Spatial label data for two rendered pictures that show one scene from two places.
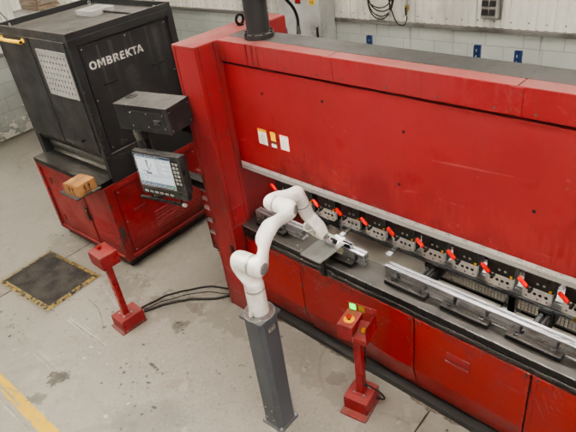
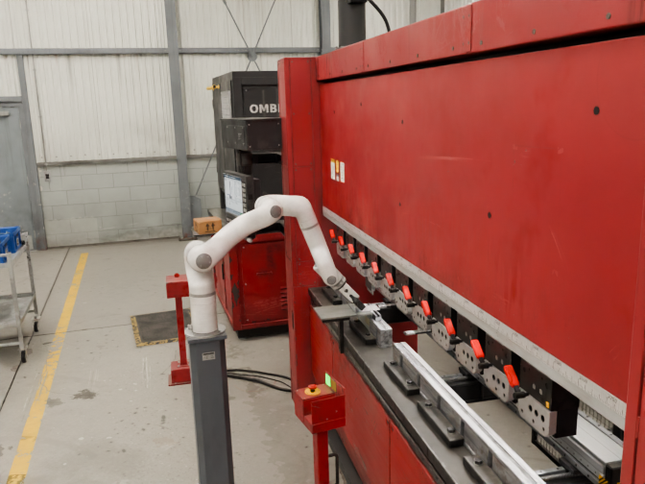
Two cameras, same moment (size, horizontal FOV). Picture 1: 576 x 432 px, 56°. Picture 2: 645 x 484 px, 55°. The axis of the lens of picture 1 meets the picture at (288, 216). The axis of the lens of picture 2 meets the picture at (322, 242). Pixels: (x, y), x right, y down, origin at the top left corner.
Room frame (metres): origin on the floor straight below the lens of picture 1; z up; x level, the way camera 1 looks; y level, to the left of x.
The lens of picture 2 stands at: (0.29, -1.60, 2.03)
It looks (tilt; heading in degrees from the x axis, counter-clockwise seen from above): 13 degrees down; 29
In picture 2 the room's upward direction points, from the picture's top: 2 degrees counter-clockwise
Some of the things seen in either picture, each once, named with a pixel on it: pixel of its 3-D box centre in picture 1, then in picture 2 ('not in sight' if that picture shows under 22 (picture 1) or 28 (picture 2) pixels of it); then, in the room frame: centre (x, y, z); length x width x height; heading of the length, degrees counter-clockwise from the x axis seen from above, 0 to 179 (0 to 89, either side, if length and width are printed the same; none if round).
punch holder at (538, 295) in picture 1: (541, 285); (509, 366); (2.05, -1.23, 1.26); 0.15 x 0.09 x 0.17; 42
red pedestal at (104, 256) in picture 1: (116, 286); (180, 327); (3.65, 1.52, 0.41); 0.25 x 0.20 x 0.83; 132
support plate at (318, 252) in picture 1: (322, 249); (342, 311); (2.98, -0.20, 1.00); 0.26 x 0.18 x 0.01; 132
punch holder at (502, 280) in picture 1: (503, 271); (477, 342); (2.20, -1.10, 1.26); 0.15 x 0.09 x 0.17; 42
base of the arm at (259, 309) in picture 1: (256, 300); (203, 312); (2.44, 0.25, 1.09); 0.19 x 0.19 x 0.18
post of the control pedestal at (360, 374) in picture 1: (359, 363); (322, 474); (2.48, -0.33, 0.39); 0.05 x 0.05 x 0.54; 53
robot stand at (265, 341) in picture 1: (271, 369); (212, 428); (2.44, 0.25, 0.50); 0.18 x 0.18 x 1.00; 46
